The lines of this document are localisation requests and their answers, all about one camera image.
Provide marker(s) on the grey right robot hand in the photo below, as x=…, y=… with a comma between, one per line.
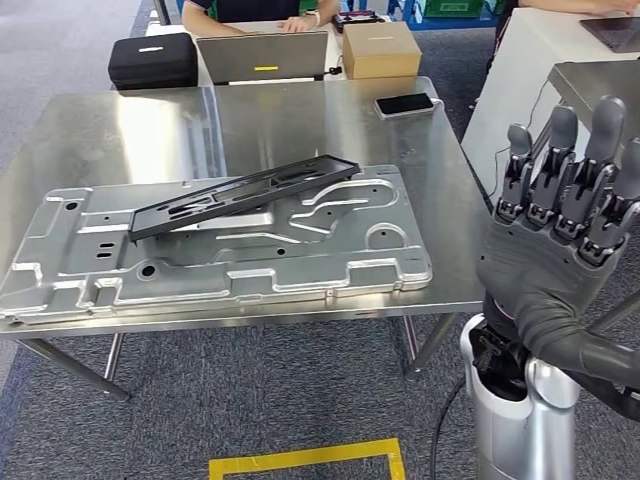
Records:
x=540, y=278

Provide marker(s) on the black plastic panel part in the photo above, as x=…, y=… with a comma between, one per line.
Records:
x=240, y=195

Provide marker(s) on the stainless steel workbench table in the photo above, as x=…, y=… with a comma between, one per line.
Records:
x=585, y=79
x=300, y=126

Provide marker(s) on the white cabinet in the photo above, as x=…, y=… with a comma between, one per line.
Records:
x=500, y=99

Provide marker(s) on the black smartphone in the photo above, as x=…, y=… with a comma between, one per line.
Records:
x=404, y=104

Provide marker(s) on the dark grey laptop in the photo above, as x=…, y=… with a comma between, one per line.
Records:
x=612, y=33

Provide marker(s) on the green plastic crate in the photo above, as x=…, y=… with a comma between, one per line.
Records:
x=450, y=8

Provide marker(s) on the brown cardboard box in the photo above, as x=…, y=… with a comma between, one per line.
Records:
x=380, y=53

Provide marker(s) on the yellow tape floor square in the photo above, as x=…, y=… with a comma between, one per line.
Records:
x=300, y=458

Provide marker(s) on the grey box with yellow label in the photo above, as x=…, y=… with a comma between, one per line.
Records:
x=260, y=56

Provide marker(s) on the stamped silver metal panel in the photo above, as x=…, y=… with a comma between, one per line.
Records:
x=200, y=278

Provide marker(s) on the black hard case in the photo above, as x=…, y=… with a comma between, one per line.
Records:
x=150, y=60

